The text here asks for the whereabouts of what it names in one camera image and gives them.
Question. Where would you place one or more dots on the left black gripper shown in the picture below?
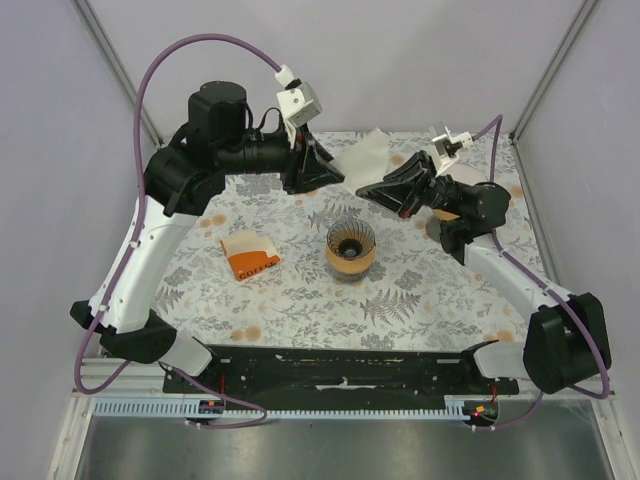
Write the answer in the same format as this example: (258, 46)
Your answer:
(308, 167)

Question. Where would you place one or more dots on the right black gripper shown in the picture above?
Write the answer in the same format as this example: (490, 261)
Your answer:
(402, 190)

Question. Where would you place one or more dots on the grey glass carafe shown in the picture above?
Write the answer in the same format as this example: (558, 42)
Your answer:
(433, 229)

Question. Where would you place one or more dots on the grey ribbed glass dripper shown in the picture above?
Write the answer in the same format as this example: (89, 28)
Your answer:
(351, 239)

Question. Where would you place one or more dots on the orange coffee filter box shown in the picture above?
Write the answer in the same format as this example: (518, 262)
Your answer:
(249, 254)

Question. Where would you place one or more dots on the wooden ring dripper holder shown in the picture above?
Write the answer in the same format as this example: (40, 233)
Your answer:
(444, 216)

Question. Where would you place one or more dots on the white paper coffee filter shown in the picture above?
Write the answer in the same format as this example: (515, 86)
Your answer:
(467, 174)

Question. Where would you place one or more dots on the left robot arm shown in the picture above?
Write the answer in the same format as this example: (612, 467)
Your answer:
(180, 180)

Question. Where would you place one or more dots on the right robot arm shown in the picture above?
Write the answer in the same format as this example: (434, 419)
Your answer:
(566, 340)

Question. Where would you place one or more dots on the floral tablecloth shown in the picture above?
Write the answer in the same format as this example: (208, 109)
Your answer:
(414, 297)

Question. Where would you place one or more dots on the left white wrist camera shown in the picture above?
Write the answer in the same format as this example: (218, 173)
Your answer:
(298, 102)

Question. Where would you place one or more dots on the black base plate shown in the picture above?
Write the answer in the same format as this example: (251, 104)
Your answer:
(289, 379)

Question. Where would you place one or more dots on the light blue cable duct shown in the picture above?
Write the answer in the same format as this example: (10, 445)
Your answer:
(197, 408)

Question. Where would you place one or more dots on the aluminium frame rail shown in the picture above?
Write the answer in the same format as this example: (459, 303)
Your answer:
(148, 380)

